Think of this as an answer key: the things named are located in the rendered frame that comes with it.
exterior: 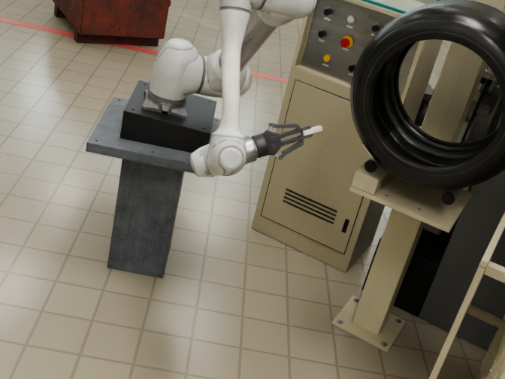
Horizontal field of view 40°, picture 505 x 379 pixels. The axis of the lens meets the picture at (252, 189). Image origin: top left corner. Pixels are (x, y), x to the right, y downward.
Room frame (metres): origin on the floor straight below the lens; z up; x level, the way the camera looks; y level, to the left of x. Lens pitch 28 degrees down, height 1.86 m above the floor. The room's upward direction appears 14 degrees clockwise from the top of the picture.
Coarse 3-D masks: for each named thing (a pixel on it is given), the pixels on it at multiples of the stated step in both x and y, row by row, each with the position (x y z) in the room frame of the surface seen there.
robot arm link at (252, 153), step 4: (248, 136) 2.08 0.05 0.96; (248, 140) 2.06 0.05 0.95; (252, 140) 2.07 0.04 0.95; (248, 144) 2.04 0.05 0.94; (252, 144) 2.05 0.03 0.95; (248, 148) 2.04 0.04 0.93; (252, 148) 2.04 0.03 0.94; (256, 148) 2.06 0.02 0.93; (248, 152) 2.03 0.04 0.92; (252, 152) 2.04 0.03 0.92; (256, 152) 2.06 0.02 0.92; (248, 156) 2.03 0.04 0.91; (252, 156) 2.04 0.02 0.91; (256, 156) 2.05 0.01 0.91; (248, 160) 2.04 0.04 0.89; (252, 160) 2.05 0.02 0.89
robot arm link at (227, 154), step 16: (224, 16) 2.20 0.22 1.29; (240, 16) 2.20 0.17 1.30; (224, 32) 2.18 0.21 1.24; (240, 32) 2.19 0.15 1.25; (224, 48) 2.16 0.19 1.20; (240, 48) 2.18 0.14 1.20; (224, 64) 2.11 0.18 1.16; (224, 80) 2.06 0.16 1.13; (224, 96) 2.00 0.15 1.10; (224, 112) 1.96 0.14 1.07; (224, 128) 1.92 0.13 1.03; (224, 144) 1.85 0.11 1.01; (240, 144) 1.88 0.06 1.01; (208, 160) 1.89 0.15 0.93; (224, 160) 1.82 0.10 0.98; (240, 160) 1.84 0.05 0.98
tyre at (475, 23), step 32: (448, 0) 2.35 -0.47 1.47; (384, 32) 2.22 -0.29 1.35; (416, 32) 2.16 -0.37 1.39; (448, 32) 2.13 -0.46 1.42; (480, 32) 2.10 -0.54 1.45; (384, 64) 2.46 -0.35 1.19; (352, 96) 2.24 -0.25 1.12; (384, 96) 2.46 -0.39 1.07; (384, 128) 2.40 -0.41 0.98; (416, 128) 2.42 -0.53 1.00; (384, 160) 2.15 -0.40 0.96; (416, 160) 2.33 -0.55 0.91; (448, 160) 2.33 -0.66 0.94; (480, 160) 2.04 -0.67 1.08
